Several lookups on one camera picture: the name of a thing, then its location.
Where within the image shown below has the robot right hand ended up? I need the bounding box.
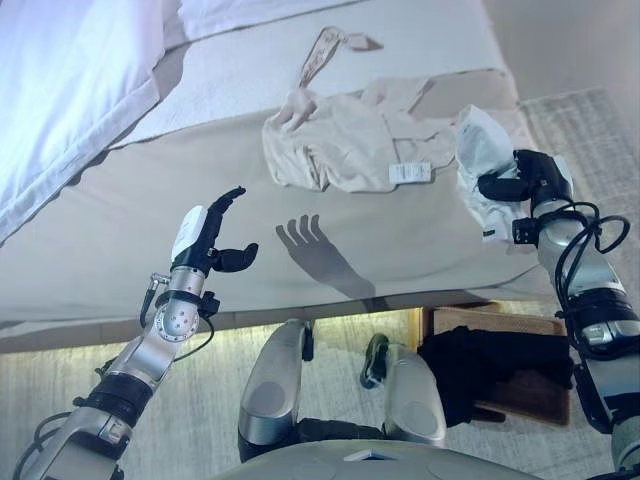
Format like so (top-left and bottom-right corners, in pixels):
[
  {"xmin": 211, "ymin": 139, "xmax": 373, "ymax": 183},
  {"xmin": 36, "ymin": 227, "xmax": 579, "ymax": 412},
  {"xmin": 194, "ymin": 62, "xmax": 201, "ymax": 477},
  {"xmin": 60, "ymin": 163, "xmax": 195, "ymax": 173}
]
[{"xmin": 476, "ymin": 148, "xmax": 576, "ymax": 207}]

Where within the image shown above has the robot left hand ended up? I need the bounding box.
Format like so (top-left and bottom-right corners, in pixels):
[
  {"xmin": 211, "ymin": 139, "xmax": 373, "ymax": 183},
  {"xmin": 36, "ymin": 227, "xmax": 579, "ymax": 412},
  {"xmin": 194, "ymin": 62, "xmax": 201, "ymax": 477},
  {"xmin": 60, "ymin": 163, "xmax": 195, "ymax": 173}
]
[{"xmin": 168, "ymin": 185, "xmax": 261, "ymax": 276}]

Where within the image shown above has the white garment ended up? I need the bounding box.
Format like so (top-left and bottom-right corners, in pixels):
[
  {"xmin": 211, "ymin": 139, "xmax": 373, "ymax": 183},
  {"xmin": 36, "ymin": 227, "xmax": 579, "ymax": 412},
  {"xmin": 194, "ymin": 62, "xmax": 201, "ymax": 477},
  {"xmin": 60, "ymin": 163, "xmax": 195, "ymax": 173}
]
[{"xmin": 453, "ymin": 103, "xmax": 522, "ymax": 245}]

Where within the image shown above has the beige garment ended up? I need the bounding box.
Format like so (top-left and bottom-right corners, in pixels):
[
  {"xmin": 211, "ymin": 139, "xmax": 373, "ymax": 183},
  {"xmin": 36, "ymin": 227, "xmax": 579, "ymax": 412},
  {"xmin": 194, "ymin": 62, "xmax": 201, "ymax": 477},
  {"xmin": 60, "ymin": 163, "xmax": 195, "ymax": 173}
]
[{"xmin": 260, "ymin": 76, "xmax": 470, "ymax": 195}]

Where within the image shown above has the black garment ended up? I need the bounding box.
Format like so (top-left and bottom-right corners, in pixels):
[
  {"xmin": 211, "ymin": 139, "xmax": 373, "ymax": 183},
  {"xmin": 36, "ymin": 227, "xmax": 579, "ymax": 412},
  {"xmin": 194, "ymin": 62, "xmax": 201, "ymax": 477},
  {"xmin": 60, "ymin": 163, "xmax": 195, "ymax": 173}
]
[{"xmin": 417, "ymin": 324, "xmax": 576, "ymax": 429}]

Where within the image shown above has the upholstered bed base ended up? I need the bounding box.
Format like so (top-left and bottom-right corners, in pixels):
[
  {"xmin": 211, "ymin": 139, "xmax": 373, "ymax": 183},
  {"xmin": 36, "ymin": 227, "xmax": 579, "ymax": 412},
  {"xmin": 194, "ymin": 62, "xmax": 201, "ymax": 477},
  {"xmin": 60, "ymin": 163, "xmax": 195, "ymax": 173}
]
[{"xmin": 0, "ymin": 298, "xmax": 502, "ymax": 357}]

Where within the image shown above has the brown wicker basket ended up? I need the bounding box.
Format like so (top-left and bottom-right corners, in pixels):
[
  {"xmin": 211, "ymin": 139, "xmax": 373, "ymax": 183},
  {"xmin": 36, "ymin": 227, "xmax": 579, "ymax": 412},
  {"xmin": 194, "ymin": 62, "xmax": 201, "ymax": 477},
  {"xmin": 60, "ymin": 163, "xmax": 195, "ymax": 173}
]
[{"xmin": 420, "ymin": 301, "xmax": 575, "ymax": 427}]

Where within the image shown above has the beige bedspread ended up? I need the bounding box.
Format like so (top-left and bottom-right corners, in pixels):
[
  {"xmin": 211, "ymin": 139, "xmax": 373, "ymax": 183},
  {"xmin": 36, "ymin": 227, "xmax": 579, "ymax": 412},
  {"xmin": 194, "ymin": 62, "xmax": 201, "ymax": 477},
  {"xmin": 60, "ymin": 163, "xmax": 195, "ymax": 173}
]
[{"xmin": 0, "ymin": 68, "xmax": 568, "ymax": 329}]

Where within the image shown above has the white textured coverlet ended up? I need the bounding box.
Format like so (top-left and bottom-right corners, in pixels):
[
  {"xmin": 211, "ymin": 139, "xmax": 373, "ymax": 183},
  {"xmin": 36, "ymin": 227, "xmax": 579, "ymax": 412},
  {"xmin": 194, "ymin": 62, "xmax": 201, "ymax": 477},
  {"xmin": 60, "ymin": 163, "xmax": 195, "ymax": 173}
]
[{"xmin": 106, "ymin": 0, "xmax": 507, "ymax": 152}]

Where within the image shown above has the silver robot left leg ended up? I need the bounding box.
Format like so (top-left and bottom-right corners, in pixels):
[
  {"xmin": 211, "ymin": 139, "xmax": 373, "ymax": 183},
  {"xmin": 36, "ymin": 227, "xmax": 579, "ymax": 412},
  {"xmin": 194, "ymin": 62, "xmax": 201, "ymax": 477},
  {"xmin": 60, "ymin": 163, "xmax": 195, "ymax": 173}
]
[{"xmin": 236, "ymin": 318, "xmax": 317, "ymax": 447}]

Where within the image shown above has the silver robot leg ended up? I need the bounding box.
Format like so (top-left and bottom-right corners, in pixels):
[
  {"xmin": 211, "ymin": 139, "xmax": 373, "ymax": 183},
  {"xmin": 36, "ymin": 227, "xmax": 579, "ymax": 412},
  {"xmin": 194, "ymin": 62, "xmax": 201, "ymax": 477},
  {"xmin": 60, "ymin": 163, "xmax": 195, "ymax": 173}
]
[
  {"xmin": 381, "ymin": 343, "xmax": 450, "ymax": 447},
  {"xmin": 236, "ymin": 318, "xmax": 317, "ymax": 447}
]

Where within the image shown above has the white duvet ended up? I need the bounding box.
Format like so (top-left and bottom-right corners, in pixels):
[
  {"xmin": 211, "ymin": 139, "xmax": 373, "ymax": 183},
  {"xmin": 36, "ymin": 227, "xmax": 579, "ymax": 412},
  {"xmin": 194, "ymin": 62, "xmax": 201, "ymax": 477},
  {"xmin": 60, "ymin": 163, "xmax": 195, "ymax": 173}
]
[{"xmin": 0, "ymin": 0, "xmax": 362, "ymax": 247}]

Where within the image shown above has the green robot right foot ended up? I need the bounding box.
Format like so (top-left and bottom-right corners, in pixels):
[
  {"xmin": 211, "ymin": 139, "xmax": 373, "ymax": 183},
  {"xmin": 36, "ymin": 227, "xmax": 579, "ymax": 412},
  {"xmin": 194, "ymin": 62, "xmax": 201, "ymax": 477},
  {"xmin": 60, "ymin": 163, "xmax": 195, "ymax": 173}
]
[{"xmin": 358, "ymin": 332, "xmax": 392, "ymax": 391}]

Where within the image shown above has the beige patterned fabric belt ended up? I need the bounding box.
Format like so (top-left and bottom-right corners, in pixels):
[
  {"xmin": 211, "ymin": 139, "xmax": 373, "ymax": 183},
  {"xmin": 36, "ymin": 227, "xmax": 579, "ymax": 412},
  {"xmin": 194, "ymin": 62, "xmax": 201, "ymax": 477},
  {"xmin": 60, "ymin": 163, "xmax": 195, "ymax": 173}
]
[{"xmin": 297, "ymin": 26, "xmax": 386, "ymax": 92}]

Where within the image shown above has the silver robot right leg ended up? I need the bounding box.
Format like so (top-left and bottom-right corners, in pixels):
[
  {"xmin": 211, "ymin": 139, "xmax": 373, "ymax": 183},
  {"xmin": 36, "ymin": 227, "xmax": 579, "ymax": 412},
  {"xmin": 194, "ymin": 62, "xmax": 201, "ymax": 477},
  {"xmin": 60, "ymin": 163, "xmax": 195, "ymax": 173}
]
[{"xmin": 381, "ymin": 343, "xmax": 450, "ymax": 447}]

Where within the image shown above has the grey robot torso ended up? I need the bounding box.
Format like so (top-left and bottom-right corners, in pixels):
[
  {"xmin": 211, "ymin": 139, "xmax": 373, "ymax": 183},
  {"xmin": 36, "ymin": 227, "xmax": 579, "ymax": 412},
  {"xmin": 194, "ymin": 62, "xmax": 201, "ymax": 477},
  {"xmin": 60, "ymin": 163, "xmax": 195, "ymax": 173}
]
[{"xmin": 208, "ymin": 416, "xmax": 547, "ymax": 480}]

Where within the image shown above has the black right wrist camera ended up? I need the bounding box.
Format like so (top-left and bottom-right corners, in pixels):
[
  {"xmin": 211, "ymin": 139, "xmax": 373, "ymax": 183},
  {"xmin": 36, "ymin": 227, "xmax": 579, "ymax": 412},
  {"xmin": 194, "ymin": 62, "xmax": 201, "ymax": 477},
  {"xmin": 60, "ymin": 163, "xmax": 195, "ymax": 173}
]
[{"xmin": 509, "ymin": 216, "xmax": 540, "ymax": 247}]

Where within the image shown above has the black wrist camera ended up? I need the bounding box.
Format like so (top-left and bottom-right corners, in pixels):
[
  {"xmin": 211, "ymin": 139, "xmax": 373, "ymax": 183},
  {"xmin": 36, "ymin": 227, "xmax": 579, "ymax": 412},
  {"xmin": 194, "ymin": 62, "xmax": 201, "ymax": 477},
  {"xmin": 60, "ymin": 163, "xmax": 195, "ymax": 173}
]
[
  {"xmin": 198, "ymin": 291, "xmax": 223, "ymax": 317},
  {"xmin": 509, "ymin": 216, "xmax": 540, "ymax": 247}
]

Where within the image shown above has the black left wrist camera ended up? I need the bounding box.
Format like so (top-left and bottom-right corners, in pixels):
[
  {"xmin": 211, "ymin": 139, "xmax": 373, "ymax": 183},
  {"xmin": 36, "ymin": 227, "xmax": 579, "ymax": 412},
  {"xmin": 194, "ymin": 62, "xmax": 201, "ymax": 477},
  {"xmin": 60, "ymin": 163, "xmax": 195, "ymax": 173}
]
[{"xmin": 198, "ymin": 291, "xmax": 223, "ymax": 317}]

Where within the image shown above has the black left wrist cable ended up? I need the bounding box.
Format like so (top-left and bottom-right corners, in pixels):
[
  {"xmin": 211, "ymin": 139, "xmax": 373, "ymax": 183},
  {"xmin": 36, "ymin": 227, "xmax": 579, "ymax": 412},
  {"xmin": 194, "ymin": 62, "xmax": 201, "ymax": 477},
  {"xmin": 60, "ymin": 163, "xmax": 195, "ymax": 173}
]
[{"xmin": 140, "ymin": 271, "xmax": 217, "ymax": 362}]

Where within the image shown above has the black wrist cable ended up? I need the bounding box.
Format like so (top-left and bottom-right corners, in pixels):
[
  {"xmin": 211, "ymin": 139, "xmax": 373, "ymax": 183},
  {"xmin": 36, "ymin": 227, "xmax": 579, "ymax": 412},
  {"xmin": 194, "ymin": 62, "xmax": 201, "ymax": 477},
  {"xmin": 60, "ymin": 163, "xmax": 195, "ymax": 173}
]
[
  {"xmin": 140, "ymin": 271, "xmax": 217, "ymax": 362},
  {"xmin": 553, "ymin": 201, "xmax": 633, "ymax": 354}
]

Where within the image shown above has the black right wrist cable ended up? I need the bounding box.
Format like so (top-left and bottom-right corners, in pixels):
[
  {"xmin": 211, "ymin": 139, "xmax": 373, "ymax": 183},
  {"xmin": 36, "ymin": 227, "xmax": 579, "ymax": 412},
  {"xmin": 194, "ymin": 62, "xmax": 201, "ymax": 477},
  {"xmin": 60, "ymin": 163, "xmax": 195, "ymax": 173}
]
[{"xmin": 553, "ymin": 201, "xmax": 633, "ymax": 354}]

